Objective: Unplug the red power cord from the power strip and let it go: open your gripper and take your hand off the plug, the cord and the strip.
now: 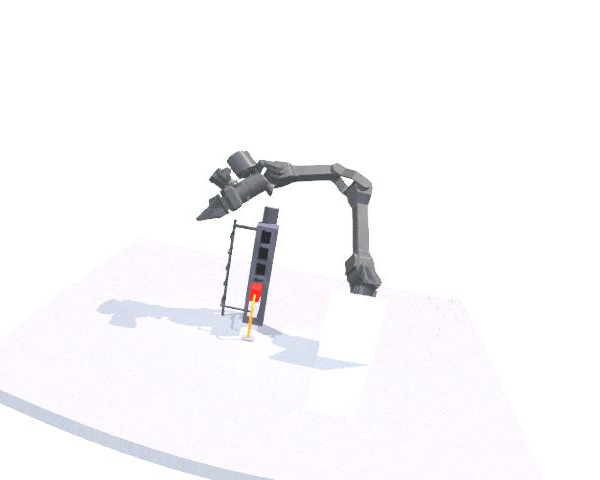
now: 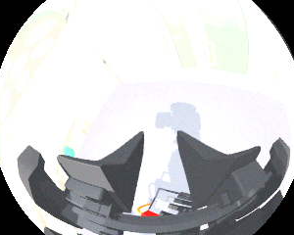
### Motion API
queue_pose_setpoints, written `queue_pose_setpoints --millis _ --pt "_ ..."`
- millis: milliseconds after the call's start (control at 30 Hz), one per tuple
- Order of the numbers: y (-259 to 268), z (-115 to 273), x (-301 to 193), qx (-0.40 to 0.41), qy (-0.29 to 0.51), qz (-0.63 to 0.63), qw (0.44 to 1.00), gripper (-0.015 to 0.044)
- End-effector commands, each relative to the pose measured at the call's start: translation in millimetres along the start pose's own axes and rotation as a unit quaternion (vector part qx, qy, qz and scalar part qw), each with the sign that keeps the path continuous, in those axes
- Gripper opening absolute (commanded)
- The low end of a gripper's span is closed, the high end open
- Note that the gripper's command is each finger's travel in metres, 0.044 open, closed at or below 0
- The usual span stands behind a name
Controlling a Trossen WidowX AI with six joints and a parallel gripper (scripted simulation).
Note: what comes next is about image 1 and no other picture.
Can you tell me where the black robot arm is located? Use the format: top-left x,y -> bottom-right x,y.
208,150 -> 383,298

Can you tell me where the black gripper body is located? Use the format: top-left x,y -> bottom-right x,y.
220,180 -> 253,212

